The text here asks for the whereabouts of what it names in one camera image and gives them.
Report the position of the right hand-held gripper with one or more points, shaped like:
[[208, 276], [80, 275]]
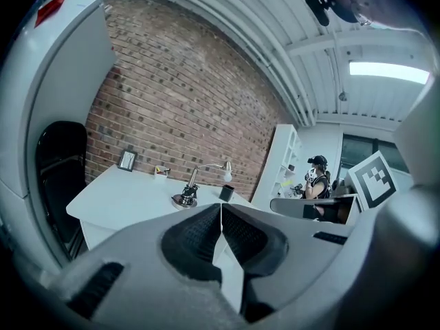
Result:
[[395, 236]]

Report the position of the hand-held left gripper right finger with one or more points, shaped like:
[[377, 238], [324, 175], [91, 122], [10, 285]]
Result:
[[292, 253]]

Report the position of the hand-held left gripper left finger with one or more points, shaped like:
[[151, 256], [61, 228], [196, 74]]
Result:
[[144, 287]]

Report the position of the silver table lamp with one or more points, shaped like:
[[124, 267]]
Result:
[[192, 179]]

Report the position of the white desk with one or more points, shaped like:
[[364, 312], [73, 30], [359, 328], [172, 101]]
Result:
[[130, 194], [292, 205]]

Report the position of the black square cup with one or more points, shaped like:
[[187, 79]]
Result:
[[226, 193]]

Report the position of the dark window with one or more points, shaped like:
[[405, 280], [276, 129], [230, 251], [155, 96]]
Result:
[[357, 150]]

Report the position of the white shelf unit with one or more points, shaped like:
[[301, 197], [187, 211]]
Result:
[[275, 156]]

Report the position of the white pen holder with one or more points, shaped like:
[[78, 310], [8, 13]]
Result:
[[159, 177]]

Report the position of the black pen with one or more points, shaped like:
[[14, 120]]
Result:
[[165, 171]]

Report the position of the black chair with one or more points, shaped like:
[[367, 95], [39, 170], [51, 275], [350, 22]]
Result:
[[62, 170]]

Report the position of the small ceiling sensor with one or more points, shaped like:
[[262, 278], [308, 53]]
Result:
[[342, 96]]

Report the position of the rectangular ceiling light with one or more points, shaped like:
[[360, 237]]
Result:
[[388, 71]]

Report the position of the tall white cabinet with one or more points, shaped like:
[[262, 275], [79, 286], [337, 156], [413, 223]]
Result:
[[68, 67]]

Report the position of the red sticker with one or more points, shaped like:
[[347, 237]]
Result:
[[49, 10]]

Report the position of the black picture frame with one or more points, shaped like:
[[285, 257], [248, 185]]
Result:
[[127, 160]]

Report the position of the black head-worn camera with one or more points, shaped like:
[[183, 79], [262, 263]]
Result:
[[318, 7]]

